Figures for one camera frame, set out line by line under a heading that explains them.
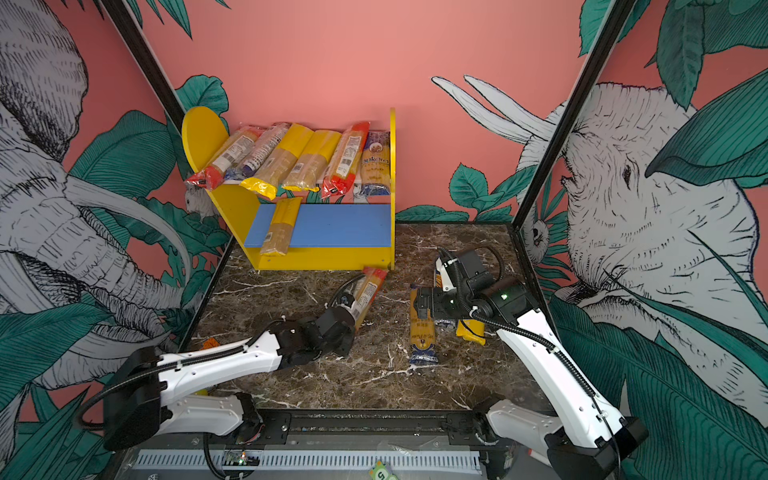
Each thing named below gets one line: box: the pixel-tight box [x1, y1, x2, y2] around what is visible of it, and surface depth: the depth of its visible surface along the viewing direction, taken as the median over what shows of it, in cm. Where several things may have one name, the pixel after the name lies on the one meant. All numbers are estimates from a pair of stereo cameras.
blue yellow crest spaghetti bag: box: [410, 288, 438, 364], surface depth 89 cm
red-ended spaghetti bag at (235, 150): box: [184, 126, 259, 191], surface depth 75 cm
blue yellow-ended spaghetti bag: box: [225, 123, 292, 181], surface depth 78 cm
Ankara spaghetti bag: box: [360, 130, 391, 196], surface depth 76 cm
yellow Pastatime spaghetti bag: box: [456, 319, 486, 346], surface depth 91 cm
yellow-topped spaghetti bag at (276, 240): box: [260, 197, 303, 256], surface depth 98 cm
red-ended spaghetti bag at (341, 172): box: [322, 122, 371, 200], surface depth 76 cm
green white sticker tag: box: [369, 460, 399, 480], surface depth 69 cm
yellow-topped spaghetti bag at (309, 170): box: [282, 130, 342, 192], surface depth 76 cm
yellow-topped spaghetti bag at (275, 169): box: [240, 123, 314, 201], surface depth 76 cm
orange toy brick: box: [200, 337, 221, 350], surface depth 90 cm
